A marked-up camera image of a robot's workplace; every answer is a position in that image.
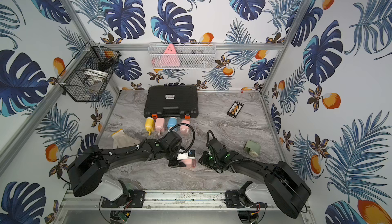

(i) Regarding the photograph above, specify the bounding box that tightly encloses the yellow pencil sharpener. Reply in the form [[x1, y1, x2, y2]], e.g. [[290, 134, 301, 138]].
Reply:
[[145, 117, 155, 136]]

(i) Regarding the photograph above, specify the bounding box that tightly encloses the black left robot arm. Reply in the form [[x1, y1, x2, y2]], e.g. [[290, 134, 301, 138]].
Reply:
[[67, 123, 196, 205]]

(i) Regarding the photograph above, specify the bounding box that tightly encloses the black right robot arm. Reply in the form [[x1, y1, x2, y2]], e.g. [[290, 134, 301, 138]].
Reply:
[[199, 130, 311, 218]]

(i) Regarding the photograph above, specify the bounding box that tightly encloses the white work glove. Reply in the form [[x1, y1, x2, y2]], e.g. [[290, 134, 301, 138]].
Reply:
[[111, 129, 140, 149]]

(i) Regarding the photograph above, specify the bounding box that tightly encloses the black plastic tool case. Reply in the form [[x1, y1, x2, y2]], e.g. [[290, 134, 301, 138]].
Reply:
[[144, 85, 199, 119]]

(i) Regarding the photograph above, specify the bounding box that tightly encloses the pink triangular object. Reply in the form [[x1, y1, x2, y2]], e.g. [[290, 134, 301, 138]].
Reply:
[[155, 43, 181, 68]]

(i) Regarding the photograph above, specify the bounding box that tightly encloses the aluminium front rail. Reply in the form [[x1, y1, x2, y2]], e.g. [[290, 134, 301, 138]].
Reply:
[[61, 189, 310, 211]]

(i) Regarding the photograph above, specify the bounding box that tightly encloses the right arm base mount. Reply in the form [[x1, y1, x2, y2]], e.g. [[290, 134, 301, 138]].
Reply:
[[223, 181, 268, 209]]

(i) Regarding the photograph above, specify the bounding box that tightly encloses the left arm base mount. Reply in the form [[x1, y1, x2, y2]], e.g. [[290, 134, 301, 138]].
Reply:
[[100, 180, 146, 209]]

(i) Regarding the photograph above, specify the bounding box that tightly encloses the white wire mesh basket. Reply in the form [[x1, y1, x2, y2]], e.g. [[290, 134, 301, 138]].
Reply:
[[148, 42, 216, 69]]

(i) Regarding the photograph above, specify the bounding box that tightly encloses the black wire basket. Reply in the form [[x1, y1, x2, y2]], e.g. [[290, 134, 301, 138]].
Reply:
[[56, 42, 121, 102]]

